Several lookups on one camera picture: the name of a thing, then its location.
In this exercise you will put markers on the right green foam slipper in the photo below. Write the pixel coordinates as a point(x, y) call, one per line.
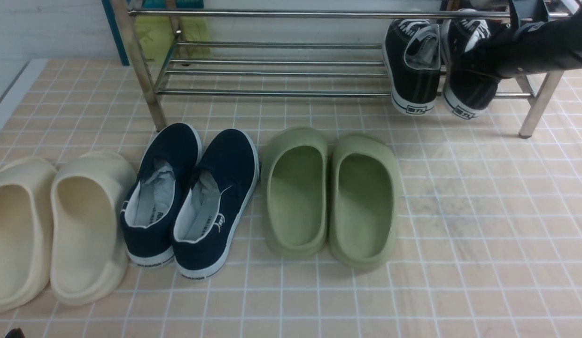
point(364, 195)

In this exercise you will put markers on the silver metal shoe rack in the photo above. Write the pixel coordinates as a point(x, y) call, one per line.
point(519, 11)

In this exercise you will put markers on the left green foam slipper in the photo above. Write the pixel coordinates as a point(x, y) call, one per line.
point(293, 185)

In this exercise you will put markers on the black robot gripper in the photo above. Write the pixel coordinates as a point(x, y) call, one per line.
point(492, 57)

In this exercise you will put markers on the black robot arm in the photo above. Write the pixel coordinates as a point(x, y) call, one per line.
point(533, 48)

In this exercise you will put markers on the left cream foam slipper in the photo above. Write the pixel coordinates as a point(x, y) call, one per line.
point(26, 230)

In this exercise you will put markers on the right navy canvas shoe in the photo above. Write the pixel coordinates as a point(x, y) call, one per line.
point(221, 185)

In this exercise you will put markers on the blue yellow-green book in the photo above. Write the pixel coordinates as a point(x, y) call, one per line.
point(155, 33)

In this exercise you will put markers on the navy canvas shoe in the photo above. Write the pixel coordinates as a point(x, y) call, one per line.
point(154, 201)
point(221, 185)

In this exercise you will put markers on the right cream foam slipper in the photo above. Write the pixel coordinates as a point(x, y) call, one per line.
point(89, 255)

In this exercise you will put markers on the left navy canvas shoe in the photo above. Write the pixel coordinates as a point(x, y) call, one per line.
point(154, 201)

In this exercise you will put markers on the black canvas sneaker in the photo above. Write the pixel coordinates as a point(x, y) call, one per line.
point(466, 95)
point(412, 57)

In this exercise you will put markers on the green foam slipper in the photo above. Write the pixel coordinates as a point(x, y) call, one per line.
point(364, 195)
point(293, 185)

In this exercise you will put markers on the cream foam slipper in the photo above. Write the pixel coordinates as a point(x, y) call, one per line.
point(89, 255)
point(26, 230)

